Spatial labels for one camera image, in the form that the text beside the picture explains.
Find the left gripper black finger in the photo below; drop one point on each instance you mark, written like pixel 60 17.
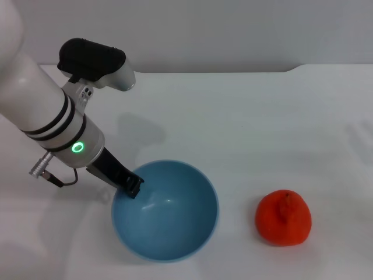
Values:
pixel 134 185

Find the blue bowl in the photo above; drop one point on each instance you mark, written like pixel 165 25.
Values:
pixel 172 221

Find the black and white wrist camera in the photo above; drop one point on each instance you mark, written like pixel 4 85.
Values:
pixel 90 58

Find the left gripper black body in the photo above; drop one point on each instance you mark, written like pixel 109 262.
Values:
pixel 109 166

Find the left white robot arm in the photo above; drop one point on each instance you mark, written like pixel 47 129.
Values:
pixel 35 96

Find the orange toy fruit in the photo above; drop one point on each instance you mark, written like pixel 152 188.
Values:
pixel 284 218

